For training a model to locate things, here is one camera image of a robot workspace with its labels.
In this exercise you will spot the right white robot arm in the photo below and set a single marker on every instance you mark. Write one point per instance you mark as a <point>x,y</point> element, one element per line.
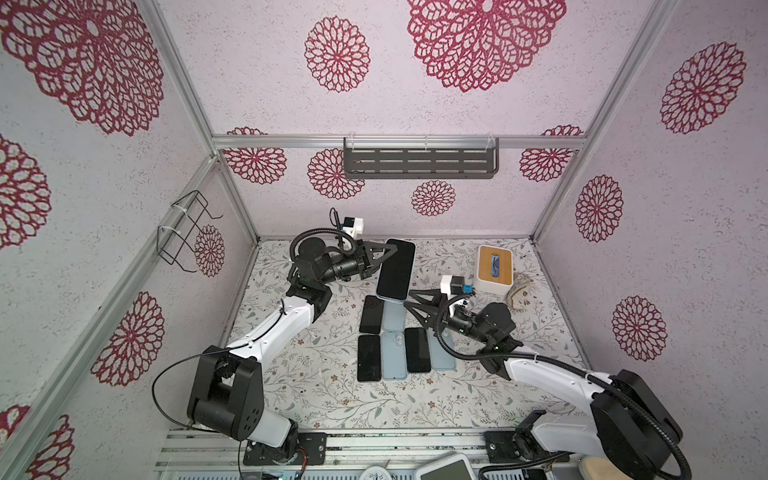
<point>624,422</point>

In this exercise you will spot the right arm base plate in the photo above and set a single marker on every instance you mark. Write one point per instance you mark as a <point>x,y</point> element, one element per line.
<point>516,446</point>

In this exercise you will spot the white wooden-top tissue box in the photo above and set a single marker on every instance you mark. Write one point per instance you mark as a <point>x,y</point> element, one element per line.
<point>494,273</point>

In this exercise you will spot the white display device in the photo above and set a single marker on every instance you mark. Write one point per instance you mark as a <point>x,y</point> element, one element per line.
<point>455,466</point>

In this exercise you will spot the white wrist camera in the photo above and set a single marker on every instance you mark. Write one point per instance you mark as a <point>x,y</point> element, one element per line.
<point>353,226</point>
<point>452,286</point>

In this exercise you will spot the black phone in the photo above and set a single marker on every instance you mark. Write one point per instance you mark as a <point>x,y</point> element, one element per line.
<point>395,274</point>
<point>372,315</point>

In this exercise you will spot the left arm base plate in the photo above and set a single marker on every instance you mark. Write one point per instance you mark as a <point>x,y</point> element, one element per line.
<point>297,450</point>

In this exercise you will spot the blue phone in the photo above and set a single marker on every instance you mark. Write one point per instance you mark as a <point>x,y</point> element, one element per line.
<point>417,350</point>

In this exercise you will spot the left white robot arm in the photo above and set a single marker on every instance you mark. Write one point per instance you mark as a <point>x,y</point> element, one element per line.
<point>227,393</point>

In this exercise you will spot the black wire wall rack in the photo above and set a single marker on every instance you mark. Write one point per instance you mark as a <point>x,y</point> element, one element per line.
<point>171,241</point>

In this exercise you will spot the grey wall shelf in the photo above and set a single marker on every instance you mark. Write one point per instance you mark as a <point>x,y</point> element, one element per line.
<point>398,162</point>

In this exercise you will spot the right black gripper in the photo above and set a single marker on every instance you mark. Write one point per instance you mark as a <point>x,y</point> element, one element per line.
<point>433,309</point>

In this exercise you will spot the white round timer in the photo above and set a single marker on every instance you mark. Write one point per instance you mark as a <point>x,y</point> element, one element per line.
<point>375,473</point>

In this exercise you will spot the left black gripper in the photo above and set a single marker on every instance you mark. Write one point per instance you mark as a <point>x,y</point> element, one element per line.
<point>364,256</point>

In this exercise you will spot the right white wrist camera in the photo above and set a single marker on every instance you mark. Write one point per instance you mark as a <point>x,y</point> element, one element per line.
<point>452,286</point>

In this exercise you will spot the light blue case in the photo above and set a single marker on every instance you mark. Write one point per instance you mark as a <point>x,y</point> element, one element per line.
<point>440,359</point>
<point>393,316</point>

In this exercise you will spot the beige sponge block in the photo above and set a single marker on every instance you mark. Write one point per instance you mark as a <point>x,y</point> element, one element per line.
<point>594,468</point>

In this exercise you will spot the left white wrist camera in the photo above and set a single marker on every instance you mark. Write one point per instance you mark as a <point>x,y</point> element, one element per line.
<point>353,226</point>

